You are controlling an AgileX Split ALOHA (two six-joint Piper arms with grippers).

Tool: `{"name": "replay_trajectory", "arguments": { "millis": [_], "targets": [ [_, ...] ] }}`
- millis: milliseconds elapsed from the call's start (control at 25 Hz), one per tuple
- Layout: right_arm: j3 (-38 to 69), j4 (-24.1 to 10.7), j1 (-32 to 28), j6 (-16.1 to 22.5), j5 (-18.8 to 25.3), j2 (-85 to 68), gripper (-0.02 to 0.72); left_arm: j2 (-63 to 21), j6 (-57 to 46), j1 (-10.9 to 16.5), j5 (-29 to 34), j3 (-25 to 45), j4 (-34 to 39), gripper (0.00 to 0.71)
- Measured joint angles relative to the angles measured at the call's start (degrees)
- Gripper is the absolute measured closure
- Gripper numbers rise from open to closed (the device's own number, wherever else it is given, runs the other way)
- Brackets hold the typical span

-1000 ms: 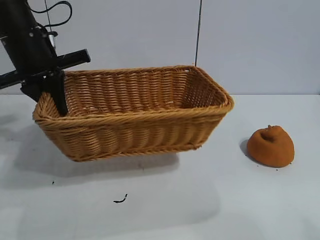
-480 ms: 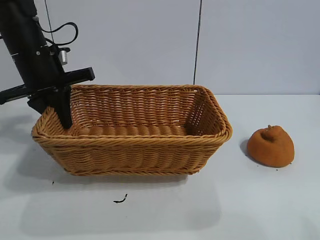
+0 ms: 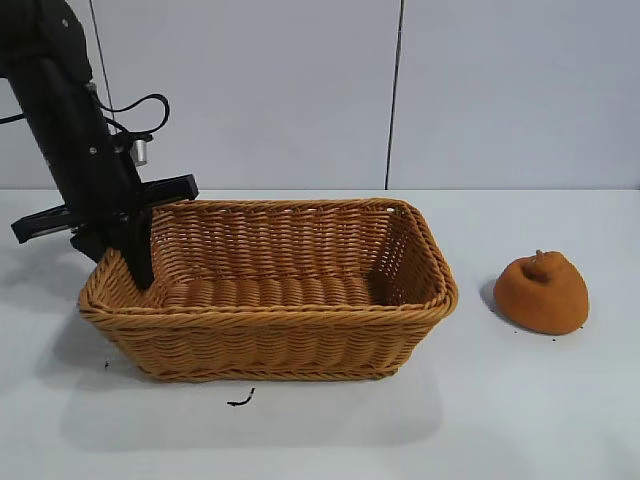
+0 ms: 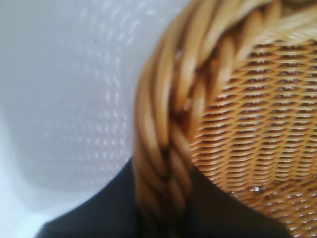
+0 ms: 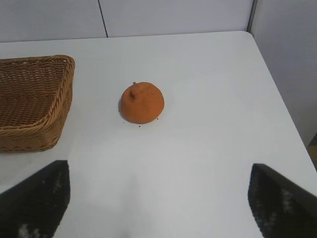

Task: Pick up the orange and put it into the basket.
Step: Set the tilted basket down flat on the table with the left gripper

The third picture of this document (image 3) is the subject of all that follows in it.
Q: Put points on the brown woven wicker basket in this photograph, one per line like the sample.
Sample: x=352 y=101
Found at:
x=280 y=345

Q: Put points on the small black curved scrap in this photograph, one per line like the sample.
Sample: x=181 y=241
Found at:
x=244 y=400

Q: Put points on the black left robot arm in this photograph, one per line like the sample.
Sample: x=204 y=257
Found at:
x=55 y=100

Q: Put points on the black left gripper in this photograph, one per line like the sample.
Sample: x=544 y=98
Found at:
x=95 y=195

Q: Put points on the orange fruit with stem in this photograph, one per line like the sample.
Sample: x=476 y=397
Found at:
x=545 y=305

